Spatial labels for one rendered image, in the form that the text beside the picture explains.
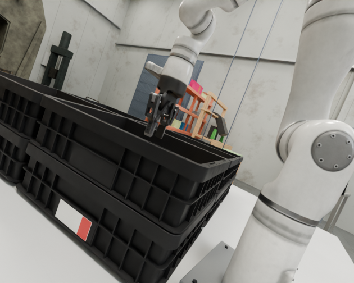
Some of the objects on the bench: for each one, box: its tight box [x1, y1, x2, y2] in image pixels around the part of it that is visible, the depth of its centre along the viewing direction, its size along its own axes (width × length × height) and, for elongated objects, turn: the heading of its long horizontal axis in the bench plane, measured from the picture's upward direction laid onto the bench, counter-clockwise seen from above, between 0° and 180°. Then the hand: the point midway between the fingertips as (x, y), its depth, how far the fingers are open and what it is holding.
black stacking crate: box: [16, 142, 216, 283], centre depth 49 cm, size 40×30×12 cm
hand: (155, 131), depth 51 cm, fingers open, 5 cm apart
